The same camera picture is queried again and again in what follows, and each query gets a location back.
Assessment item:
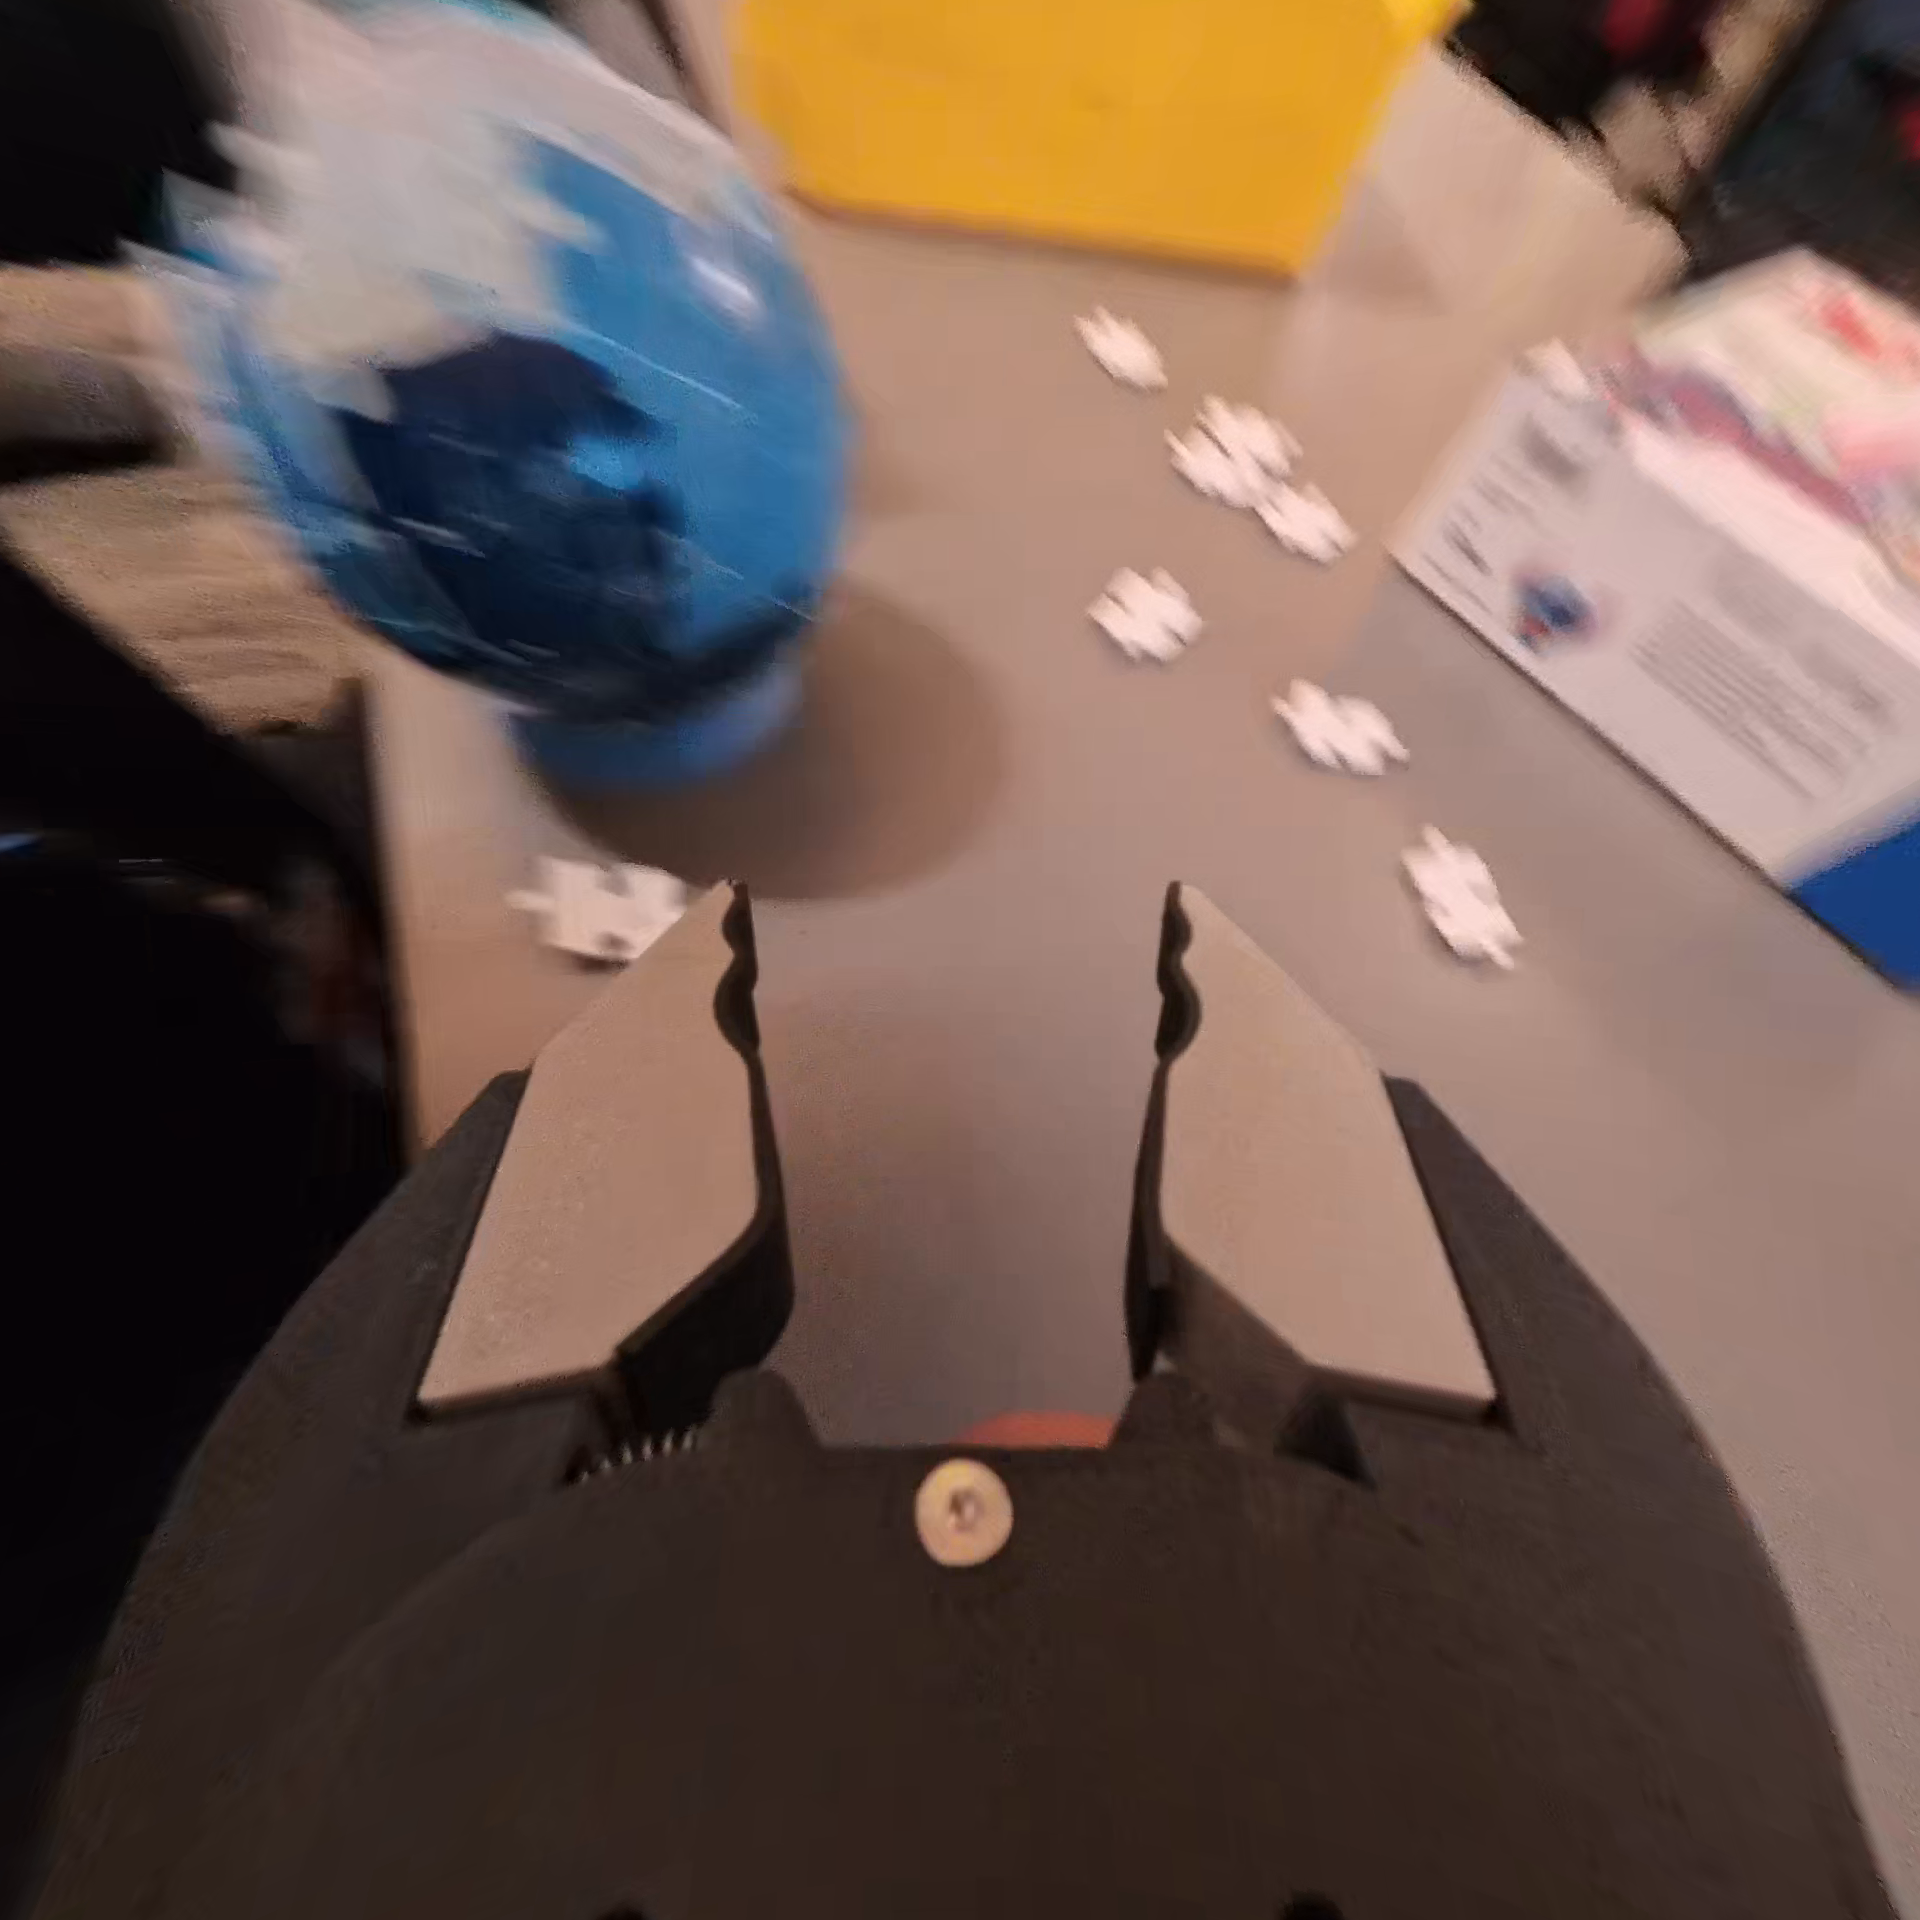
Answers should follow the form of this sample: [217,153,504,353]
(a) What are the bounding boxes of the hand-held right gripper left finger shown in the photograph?
[416,879,797,1420]

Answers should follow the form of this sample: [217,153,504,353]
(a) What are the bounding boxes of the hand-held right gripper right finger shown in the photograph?
[1128,879,1504,1409]

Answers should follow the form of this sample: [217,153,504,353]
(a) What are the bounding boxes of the white puzzle pieces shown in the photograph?
[508,303,1528,968]

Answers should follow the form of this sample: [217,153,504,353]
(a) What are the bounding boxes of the blue puzzle ball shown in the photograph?
[157,0,859,728]

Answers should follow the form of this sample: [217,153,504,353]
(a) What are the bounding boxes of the printed cardboard puzzle box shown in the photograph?
[1389,249,1920,991]

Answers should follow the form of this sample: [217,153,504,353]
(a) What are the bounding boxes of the yellow plastic bin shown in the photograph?
[732,0,1463,277]

